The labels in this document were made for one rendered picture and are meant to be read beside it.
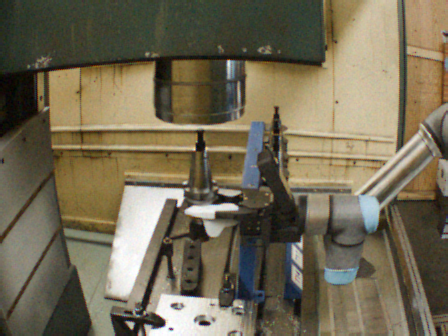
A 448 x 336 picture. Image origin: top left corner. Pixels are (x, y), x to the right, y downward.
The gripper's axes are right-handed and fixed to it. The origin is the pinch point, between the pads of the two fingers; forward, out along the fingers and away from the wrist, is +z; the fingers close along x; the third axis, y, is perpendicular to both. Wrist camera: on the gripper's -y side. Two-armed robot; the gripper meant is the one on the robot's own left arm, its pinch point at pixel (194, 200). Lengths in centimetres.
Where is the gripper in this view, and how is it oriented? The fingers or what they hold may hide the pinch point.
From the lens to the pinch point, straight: 100.3
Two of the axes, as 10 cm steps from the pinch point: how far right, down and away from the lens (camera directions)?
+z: -10.0, -0.4, 0.8
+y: -0.1, 9.2, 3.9
